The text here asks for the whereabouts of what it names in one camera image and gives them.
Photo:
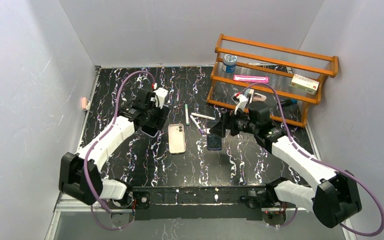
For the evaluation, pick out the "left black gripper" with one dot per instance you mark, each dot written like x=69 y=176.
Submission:
x=158 y=117

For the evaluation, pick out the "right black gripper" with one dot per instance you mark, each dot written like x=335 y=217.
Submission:
x=229 y=124

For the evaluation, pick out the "bare black phone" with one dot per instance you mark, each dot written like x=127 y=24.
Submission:
x=213 y=141

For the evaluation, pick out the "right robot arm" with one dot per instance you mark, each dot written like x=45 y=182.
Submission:
x=331 y=195

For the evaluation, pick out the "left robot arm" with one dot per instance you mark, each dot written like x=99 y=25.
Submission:
x=79 y=175

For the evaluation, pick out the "white pen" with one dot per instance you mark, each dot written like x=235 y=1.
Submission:
x=203 y=116

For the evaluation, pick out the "purple capped white marker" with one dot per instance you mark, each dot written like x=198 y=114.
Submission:
x=196 y=124

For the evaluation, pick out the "green capped white marker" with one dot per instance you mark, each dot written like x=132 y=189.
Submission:
x=186 y=111

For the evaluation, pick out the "light blue stapler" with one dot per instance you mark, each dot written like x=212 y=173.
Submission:
x=250 y=95

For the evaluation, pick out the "blue white round jar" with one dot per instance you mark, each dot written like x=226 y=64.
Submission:
x=229 y=63

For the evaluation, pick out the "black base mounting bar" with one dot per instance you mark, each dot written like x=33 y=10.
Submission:
x=202 y=212

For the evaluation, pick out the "orange wooden shelf rack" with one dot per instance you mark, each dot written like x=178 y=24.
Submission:
x=279 y=64

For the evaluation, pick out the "white red small box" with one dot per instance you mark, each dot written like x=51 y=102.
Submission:
x=305 y=84

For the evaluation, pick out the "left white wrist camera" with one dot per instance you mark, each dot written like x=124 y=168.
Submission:
x=159 y=97

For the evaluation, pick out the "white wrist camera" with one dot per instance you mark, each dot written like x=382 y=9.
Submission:
x=159 y=97
x=241 y=101

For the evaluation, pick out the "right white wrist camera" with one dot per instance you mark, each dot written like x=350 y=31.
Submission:
x=241 y=101

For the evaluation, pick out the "pink wall clip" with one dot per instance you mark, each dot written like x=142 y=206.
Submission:
x=85 y=104

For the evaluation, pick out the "aluminium frame rail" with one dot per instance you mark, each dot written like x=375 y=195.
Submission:
x=256 y=197

